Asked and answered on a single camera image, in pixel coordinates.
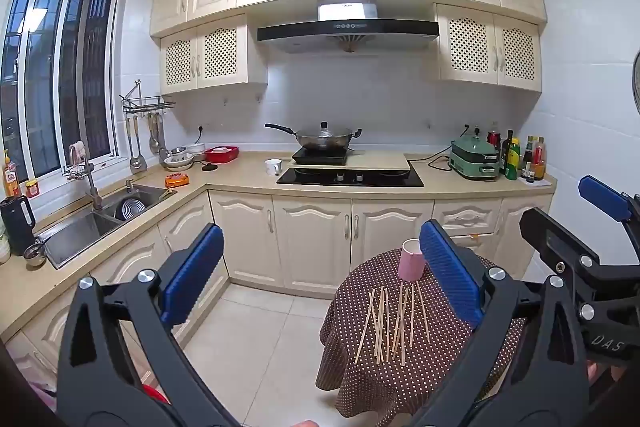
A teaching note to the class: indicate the black glass hob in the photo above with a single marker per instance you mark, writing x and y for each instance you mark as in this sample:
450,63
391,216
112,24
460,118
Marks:
350,179

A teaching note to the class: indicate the red plastic basket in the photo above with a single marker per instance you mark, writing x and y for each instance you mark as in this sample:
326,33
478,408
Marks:
220,155

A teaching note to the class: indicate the brown polka-dot tablecloth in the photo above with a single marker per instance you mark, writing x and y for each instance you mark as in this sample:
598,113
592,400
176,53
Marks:
360,387

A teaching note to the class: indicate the pink cup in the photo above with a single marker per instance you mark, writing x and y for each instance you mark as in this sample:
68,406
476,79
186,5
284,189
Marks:
410,264

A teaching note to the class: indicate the steel faucet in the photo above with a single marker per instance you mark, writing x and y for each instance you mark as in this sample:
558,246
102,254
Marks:
93,192

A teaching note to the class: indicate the black kettle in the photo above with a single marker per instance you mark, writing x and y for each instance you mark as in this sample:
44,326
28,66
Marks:
15,227

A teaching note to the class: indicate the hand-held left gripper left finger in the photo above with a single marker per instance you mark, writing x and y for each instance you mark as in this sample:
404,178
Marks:
195,272

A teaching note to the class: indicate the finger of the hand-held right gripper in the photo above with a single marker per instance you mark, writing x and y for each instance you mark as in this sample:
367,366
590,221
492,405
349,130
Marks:
555,237
602,197

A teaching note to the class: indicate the steel spoon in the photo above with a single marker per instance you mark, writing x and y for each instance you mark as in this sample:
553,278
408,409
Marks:
154,144

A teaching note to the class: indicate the black round lid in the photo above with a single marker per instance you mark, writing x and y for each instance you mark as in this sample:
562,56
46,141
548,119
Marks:
210,167

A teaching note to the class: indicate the red plastic bucket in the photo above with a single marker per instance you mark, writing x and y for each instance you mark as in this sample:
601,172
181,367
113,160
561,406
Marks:
155,394

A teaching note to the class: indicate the small red jar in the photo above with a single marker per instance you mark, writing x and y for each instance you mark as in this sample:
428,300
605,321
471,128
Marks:
32,189

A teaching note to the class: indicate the person's right hand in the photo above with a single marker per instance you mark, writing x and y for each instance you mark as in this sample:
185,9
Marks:
592,374

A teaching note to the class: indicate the sliding window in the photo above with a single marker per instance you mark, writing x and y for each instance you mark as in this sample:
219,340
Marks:
70,57

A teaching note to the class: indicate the electric fan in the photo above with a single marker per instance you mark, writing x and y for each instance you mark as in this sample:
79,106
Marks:
636,82

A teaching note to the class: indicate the steel wall rack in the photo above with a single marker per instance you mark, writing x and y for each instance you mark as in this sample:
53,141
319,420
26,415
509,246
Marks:
147,103

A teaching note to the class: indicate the black wok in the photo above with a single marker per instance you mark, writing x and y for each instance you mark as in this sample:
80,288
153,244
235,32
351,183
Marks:
320,142

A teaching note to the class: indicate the stainless steel double sink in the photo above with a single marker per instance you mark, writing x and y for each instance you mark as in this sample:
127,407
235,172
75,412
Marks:
75,232

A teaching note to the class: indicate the red sauce bottle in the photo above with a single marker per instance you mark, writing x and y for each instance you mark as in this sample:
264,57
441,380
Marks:
539,164

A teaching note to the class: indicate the black induction cooker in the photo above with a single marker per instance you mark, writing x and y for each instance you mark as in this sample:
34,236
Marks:
320,156

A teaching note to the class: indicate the black range hood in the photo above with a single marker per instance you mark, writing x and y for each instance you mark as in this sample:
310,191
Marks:
350,29

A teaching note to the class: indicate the orange dish soap bottle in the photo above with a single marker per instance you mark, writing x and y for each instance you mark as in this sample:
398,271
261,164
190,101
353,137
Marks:
10,179

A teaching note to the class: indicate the pink cloth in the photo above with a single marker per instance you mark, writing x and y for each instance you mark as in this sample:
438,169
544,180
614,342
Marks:
77,152

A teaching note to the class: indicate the green electric cooking pot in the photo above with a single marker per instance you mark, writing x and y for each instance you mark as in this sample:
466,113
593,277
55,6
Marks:
475,159

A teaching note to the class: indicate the steel pot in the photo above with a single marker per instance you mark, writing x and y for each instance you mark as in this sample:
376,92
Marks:
131,210

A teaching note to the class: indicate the stack of white bowls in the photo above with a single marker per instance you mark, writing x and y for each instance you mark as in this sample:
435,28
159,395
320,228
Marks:
4,247
196,148

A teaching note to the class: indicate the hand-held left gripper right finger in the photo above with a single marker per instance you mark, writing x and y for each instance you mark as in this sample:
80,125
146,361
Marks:
450,272

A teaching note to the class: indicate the red label bottle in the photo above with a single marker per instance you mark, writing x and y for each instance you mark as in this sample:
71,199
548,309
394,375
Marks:
494,138

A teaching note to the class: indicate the cream lattice-door wall cabinet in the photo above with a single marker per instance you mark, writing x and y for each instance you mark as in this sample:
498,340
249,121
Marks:
492,57
242,57

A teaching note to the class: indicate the small steel cup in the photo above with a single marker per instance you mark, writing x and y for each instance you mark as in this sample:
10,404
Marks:
35,255

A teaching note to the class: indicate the bunch of wooden chopsticks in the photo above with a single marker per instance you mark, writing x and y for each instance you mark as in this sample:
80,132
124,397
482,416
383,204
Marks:
382,322

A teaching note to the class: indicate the white mug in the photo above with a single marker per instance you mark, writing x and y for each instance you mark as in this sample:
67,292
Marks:
272,167

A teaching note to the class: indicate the dark green glass bottle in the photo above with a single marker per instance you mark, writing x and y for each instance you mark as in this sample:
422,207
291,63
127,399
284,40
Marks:
507,152

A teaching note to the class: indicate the orange snack packet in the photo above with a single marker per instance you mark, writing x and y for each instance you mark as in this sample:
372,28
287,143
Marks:
177,180

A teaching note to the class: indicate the glass wok lid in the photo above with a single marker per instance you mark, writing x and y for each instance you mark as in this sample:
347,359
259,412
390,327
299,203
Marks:
325,132

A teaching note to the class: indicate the small steel bowl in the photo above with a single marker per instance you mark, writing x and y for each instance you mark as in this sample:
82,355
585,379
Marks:
179,153

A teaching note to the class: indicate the steel ladle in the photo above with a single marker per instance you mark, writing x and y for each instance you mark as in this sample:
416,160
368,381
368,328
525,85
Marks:
163,153

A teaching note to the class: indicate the dark sauce bottle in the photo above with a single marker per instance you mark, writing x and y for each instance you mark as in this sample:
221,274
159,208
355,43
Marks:
527,162

